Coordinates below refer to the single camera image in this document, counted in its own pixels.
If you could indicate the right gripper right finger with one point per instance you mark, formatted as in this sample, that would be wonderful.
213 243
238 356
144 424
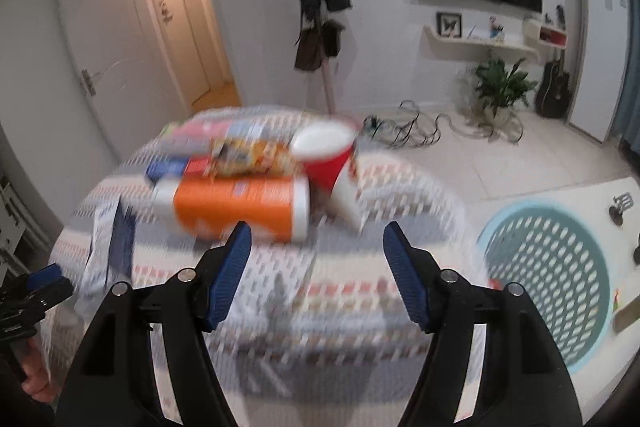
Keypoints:
524 381

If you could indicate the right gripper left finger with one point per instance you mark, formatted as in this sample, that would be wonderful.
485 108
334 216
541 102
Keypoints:
111 381

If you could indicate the orange soymilk cup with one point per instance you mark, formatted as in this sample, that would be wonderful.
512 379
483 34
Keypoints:
276 209

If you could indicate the colourful snack box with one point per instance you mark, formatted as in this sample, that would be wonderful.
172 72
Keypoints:
223 149

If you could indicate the red paper cup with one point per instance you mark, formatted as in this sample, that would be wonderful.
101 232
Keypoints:
323 148

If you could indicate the person's left hand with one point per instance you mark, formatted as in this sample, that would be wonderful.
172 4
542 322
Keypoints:
37 383

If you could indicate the light blue perforated basket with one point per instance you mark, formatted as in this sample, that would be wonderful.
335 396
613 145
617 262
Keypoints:
555 256

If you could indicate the woven striped tablecloth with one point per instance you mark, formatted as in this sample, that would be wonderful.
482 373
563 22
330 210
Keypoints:
317 334

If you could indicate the phone stand on table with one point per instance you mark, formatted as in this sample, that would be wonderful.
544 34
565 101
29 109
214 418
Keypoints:
621 204

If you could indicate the white interior door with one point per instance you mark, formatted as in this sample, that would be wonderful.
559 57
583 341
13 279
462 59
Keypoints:
126 85

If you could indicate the blue striped curtain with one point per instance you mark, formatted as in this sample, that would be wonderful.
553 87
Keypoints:
626 122

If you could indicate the black acoustic guitar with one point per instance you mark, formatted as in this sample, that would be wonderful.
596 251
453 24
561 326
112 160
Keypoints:
553 96

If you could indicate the potted green plant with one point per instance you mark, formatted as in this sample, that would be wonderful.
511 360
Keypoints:
500 87

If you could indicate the white refrigerator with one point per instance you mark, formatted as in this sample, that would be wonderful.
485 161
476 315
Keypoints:
603 59

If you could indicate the pink coat rack stand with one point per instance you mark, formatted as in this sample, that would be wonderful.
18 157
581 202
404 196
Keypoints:
327 79

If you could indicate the framed butterfly picture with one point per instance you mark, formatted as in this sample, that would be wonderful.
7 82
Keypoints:
449 25

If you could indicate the brown hanging bag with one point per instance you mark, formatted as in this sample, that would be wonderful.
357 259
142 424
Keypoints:
309 50

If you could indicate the small black hanging bag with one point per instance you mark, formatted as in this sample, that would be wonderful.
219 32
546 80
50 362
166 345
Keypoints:
331 34

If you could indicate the white curved wall shelf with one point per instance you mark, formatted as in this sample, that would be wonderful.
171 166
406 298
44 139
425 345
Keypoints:
526 51

